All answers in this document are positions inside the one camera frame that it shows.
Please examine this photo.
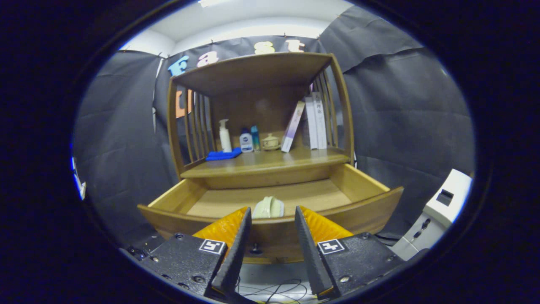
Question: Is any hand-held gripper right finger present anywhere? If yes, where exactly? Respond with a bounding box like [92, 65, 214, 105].
[294, 205, 406, 300]

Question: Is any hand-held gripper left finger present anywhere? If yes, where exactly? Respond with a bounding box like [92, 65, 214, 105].
[137, 206, 253, 298]

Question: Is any pale green handled scrub brush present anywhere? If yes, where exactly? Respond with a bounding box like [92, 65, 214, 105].
[252, 196, 285, 219]

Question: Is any wooden drawer with black knob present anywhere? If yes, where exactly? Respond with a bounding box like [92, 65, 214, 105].
[137, 163, 404, 264]

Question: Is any wooden countertop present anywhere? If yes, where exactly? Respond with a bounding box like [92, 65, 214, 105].
[181, 146, 351, 179]

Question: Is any brown wooden cabinet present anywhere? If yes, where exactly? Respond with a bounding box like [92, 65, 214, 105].
[167, 52, 356, 190]

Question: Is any blue folded cloth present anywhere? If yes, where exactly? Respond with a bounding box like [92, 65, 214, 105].
[205, 147, 243, 162]

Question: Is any white bottle with blue cap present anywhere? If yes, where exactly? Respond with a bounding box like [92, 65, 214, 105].
[239, 128, 254, 153]

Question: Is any white pump bottle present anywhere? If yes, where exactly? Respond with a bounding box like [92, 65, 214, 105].
[219, 119, 233, 153]

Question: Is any lidded ceramic tea cup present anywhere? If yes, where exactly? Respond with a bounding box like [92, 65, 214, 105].
[261, 133, 281, 151]

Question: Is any purple leaning book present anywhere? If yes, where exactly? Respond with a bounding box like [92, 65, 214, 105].
[281, 100, 305, 153]

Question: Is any white book with black characters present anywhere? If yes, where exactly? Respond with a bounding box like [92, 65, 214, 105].
[312, 92, 328, 149]

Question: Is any white machine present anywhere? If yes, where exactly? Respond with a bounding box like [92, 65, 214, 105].
[390, 169, 473, 261]

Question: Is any black floor cable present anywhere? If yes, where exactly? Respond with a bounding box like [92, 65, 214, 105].
[236, 277, 317, 304]

